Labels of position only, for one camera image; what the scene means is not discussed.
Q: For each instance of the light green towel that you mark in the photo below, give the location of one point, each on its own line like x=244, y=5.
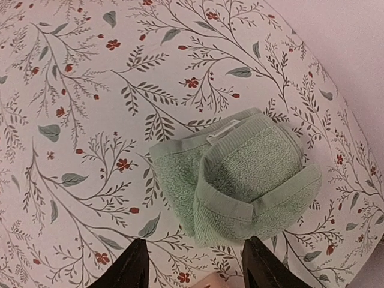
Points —
x=240, y=177

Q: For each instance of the pink towel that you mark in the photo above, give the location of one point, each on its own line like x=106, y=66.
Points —
x=213, y=280

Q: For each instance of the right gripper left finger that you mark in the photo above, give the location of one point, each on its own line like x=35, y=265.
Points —
x=130, y=270

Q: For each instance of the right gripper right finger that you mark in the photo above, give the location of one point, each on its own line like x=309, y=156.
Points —
x=261, y=268

